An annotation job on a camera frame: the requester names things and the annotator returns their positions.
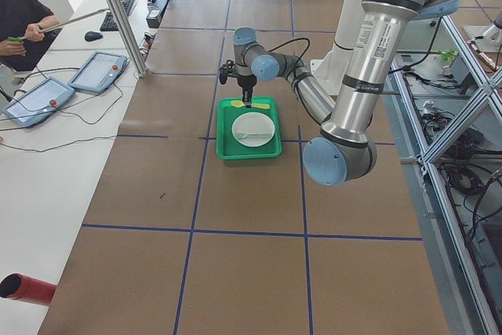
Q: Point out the near blue teach pendant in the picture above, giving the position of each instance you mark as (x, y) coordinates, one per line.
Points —
(38, 103)

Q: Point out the white round plate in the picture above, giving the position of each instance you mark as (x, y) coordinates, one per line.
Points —
(253, 122)

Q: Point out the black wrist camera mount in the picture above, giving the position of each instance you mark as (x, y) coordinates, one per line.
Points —
(226, 71)

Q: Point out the person in black shirt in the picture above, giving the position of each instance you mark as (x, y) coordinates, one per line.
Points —
(15, 16)

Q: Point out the blue teach pendant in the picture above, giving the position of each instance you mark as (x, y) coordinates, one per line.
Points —
(99, 72)
(38, 103)

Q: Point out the metal reacher grabber stick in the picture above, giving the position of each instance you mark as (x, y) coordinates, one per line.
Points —
(60, 25)

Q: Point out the aluminium side frame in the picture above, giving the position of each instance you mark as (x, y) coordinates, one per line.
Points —
(444, 94)

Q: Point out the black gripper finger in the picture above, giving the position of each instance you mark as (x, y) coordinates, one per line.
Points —
(247, 95)

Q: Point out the aluminium frame post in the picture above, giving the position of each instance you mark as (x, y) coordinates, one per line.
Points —
(128, 37)

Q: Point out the red cylinder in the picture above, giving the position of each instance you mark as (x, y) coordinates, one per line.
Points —
(27, 289)

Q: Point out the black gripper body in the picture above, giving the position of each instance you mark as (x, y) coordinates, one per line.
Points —
(246, 83)

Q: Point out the pale green plastic fork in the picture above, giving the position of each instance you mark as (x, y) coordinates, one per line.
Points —
(241, 136)

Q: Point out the green plastic tray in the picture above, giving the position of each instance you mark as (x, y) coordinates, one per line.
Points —
(228, 148)

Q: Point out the person's hand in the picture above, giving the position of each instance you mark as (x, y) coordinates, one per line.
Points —
(34, 33)

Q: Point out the black computer mouse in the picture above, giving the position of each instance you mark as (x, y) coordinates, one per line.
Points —
(92, 36)

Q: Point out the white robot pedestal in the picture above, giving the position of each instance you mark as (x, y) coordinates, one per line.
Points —
(330, 71)

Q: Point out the far blue teach pendant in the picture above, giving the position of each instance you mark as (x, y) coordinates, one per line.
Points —
(99, 72)

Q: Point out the yellow plastic spoon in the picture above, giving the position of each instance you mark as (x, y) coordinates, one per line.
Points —
(238, 104)

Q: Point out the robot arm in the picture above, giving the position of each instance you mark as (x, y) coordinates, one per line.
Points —
(367, 38)

